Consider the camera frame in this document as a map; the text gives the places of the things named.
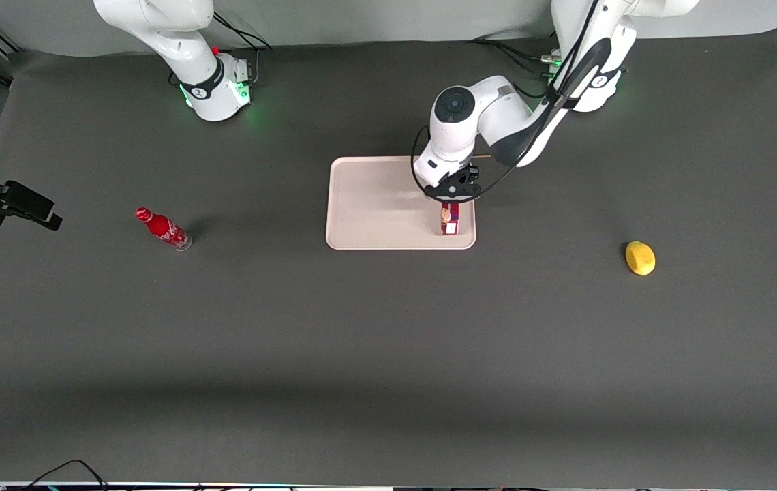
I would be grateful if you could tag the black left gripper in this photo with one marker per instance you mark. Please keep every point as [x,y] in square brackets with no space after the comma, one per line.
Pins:
[458,189]

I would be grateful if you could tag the red cookie box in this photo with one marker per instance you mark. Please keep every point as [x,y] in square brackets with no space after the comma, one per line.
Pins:
[450,221]

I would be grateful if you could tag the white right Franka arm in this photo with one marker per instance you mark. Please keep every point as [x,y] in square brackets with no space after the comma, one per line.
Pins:
[187,48]

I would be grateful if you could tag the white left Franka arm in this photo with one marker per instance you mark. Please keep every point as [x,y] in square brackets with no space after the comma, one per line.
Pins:
[460,129]

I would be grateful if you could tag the pale pink rectangular tray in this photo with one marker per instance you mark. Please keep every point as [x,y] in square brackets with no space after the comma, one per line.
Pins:
[382,204]

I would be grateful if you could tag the red cola bottle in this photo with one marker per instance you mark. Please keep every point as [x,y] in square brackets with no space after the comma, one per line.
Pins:
[162,228]

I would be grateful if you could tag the yellow lemon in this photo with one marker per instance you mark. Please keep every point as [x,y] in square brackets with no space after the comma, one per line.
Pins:
[641,259]

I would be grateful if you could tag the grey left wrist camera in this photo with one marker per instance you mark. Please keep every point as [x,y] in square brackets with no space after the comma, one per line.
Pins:
[429,170]

